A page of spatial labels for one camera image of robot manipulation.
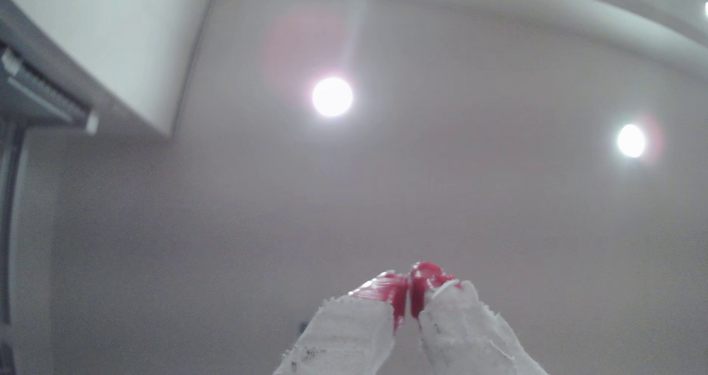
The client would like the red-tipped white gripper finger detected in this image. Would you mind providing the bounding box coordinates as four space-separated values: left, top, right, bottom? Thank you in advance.
410 261 549 375
273 271 410 375

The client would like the round ceiling light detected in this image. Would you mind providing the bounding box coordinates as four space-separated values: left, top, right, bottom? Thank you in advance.
311 76 355 118
616 123 647 159

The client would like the curved white ceiling moulding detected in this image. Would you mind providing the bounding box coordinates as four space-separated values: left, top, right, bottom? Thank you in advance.
210 0 708 80

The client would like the white wall air conditioner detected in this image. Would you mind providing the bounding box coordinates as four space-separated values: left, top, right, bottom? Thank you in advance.
0 0 215 138

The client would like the grey window blind rail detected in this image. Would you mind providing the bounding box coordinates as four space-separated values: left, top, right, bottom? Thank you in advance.
0 43 100 137

